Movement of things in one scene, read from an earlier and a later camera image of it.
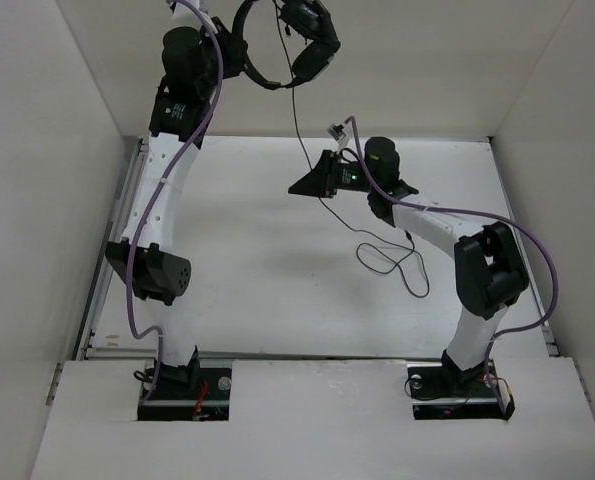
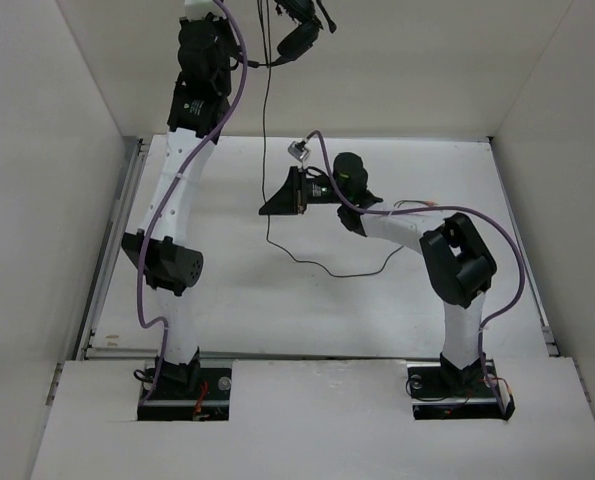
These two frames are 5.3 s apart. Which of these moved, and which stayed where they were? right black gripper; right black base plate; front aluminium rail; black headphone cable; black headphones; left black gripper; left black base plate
Moved: black headphone cable; black headphones; right black gripper
Stayed: left black base plate; left black gripper; front aluminium rail; right black base plate
